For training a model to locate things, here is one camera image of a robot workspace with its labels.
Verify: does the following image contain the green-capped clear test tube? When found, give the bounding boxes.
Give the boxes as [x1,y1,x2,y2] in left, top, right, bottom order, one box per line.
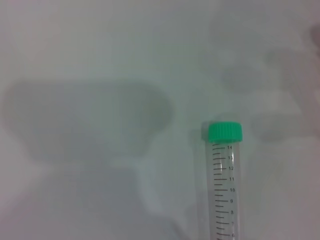
[207,121,244,240]

